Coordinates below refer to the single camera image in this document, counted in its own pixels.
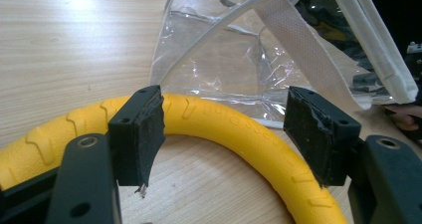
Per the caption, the yellow foam ring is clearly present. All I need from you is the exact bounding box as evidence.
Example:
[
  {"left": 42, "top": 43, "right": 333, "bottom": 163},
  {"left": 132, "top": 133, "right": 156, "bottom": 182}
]
[{"left": 0, "top": 93, "right": 349, "bottom": 224}]

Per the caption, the clear plastic bag white trim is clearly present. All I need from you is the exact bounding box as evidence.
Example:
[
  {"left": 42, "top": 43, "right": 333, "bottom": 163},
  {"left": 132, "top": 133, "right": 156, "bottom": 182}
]
[{"left": 148, "top": 0, "right": 420, "bottom": 127}]

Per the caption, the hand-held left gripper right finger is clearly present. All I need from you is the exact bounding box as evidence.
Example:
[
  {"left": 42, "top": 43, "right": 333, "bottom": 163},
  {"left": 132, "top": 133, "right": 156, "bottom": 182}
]
[{"left": 283, "top": 86, "right": 422, "bottom": 224}]

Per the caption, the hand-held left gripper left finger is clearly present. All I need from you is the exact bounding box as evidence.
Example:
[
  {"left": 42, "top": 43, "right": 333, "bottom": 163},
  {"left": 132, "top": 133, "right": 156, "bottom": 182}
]
[{"left": 45, "top": 85, "right": 166, "bottom": 224}]

